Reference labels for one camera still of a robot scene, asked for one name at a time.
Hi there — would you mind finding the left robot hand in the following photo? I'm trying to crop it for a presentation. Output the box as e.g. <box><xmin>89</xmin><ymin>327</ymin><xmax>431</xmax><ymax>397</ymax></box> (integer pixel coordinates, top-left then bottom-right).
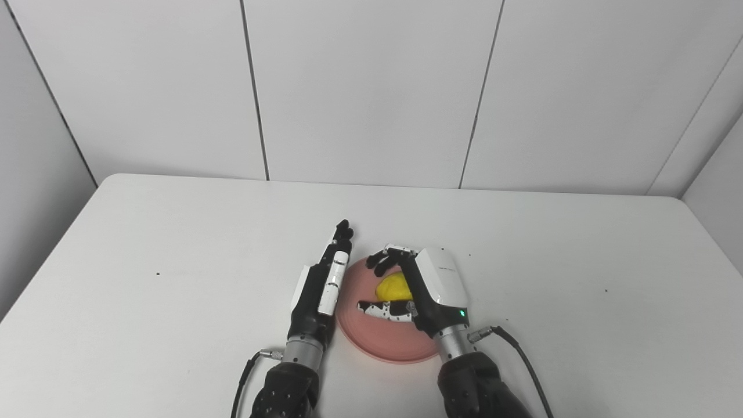
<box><xmin>287</xmin><ymin>219</ymin><xmax>355</xmax><ymax>348</ymax></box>

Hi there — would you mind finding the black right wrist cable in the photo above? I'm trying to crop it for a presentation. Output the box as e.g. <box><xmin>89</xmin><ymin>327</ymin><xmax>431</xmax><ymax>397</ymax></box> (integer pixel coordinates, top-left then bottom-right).
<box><xmin>468</xmin><ymin>326</ymin><xmax>555</xmax><ymax>418</ymax></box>

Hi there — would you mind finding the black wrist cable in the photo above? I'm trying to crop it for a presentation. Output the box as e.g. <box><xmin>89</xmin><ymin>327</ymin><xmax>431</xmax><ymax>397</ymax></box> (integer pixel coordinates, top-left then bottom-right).
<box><xmin>230</xmin><ymin>348</ymin><xmax>284</xmax><ymax>418</ymax></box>
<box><xmin>468</xmin><ymin>326</ymin><xmax>555</xmax><ymax>418</ymax></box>

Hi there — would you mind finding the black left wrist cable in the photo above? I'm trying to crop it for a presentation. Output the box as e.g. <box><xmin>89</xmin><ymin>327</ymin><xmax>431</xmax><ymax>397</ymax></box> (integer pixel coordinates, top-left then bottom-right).
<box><xmin>230</xmin><ymin>348</ymin><xmax>284</xmax><ymax>418</ymax></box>

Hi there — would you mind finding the yellow lemon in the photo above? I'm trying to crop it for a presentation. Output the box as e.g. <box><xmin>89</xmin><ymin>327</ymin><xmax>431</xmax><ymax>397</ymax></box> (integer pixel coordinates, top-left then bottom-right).
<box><xmin>375</xmin><ymin>273</ymin><xmax>414</xmax><ymax>302</ymax></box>

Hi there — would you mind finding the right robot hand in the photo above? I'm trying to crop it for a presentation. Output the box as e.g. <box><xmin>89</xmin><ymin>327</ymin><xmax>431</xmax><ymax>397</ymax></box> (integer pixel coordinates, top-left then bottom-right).
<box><xmin>357</xmin><ymin>243</ymin><xmax>470</xmax><ymax>340</ymax></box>

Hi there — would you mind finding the pink round plate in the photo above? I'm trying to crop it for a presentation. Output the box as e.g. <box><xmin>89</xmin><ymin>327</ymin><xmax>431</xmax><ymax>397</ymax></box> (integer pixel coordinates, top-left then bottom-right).
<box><xmin>336</xmin><ymin>256</ymin><xmax>441</xmax><ymax>365</ymax></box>

